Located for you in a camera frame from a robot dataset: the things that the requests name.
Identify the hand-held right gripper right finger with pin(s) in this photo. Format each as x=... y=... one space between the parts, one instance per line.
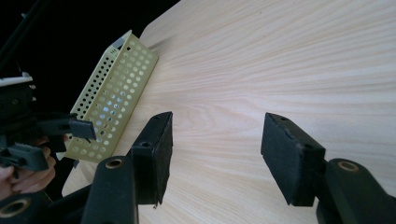
x=289 y=155

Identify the pale yellow perforated plastic basket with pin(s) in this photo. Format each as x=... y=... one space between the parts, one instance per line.
x=115 y=99

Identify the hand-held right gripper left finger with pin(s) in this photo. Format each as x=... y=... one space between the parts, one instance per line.
x=154 y=155

